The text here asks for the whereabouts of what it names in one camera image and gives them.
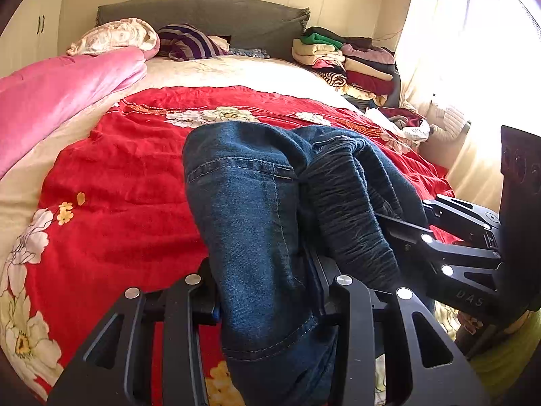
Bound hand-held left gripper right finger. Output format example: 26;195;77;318
304;254;491;406

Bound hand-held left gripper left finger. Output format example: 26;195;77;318
46;258;222;406

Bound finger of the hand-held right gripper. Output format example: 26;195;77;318
423;195;501;242
376;213;503;318

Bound blue pants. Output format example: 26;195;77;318
182;120;436;406

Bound white puffer jacket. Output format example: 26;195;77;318
425;99;472;142

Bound person's green clothing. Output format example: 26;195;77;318
469;311;541;394

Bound crumpled white and red clothes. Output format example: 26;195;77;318
366;107;432;142

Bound red floral blanket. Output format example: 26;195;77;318
0;85;461;406

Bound stack of folded clothes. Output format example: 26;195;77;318
291;26;400;108

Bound cream curtain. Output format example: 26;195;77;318
395;0;541;216

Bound blue patterned cloth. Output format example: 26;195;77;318
228;48;271;59

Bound pink quilt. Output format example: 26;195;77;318
0;46;148;180

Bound purple striped pillow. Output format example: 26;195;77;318
157;24;231;62

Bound cream floral quilt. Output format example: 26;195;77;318
67;18;161;58

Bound grey headboard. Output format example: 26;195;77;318
96;0;311;60

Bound white wardrobe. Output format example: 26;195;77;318
0;0;70;79

